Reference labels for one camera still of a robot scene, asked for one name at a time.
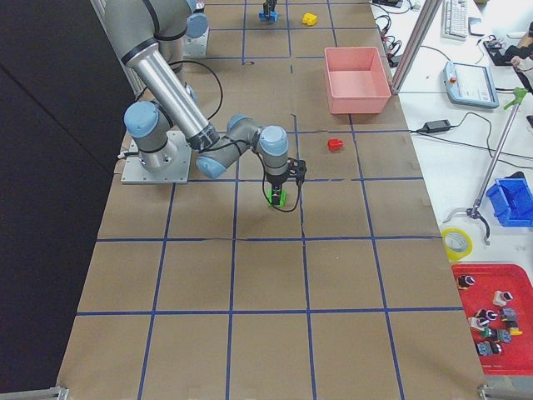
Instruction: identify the yellow tape roll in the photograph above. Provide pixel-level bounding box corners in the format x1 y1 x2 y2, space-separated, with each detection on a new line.
442 227 473 262

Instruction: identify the blue toy block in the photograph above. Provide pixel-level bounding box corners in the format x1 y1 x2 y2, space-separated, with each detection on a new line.
258 11 279 23

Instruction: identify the black power adapter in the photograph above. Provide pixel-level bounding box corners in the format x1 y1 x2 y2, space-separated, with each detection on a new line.
421 119 452 134

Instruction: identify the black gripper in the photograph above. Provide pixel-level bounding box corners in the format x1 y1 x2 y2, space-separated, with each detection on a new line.
262 0 276 13

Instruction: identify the red plastic tray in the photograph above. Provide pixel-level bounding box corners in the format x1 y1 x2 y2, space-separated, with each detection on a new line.
452 263 532 376

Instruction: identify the robot teach pendant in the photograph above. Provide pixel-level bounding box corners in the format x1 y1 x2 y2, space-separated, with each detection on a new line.
443 61 500 109

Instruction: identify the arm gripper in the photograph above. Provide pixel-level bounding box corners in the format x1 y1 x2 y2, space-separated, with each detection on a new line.
266 168 288 196

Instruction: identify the white keyboard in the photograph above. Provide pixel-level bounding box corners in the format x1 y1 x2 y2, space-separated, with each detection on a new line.
441 0 469 41

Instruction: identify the pink plastic box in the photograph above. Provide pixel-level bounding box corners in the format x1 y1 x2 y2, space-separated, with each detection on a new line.
324 47 391 114

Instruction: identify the aluminium frame post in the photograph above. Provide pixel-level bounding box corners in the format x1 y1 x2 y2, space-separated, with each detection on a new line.
391 0 442 94

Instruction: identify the yellow toy block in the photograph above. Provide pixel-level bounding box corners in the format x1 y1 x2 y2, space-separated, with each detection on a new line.
301 12 318 27

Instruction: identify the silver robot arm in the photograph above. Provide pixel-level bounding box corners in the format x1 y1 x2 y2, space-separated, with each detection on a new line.
104 1 293 206
183 0 279 58

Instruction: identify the green toy block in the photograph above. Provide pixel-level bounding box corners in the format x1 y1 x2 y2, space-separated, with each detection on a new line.
266 188 286 208

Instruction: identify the reach grabber tool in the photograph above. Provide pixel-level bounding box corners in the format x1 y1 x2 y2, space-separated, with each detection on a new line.
442 87 528 246

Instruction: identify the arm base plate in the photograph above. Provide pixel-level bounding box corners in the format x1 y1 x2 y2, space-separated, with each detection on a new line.
182 28 210 58
122 130 192 184

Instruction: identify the blue storage bin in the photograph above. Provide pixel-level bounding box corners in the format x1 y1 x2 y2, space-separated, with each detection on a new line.
486 177 532 228

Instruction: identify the red toy block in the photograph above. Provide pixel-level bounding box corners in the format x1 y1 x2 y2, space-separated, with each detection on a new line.
326 137 344 152

